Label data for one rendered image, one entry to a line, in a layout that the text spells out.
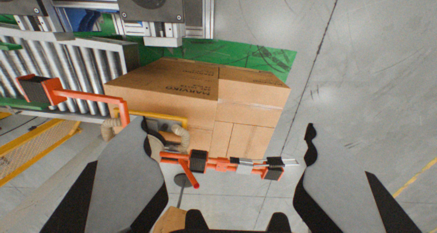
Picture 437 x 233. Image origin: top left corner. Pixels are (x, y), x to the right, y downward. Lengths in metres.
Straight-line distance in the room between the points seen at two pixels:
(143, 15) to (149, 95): 0.37
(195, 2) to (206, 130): 1.04
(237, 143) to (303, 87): 1.07
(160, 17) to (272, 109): 1.05
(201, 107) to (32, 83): 0.60
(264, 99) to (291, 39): 0.78
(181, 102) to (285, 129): 1.73
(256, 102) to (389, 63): 1.66
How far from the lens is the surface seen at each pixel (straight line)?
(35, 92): 0.75
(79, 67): 1.55
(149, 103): 0.85
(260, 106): 1.27
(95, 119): 1.66
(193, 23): 1.44
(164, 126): 0.70
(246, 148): 1.54
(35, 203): 2.09
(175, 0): 0.61
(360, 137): 2.95
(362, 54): 2.23
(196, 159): 0.64
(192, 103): 0.78
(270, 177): 0.76
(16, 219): 2.07
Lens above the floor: 1.63
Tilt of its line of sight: 61 degrees down
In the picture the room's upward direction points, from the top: 178 degrees counter-clockwise
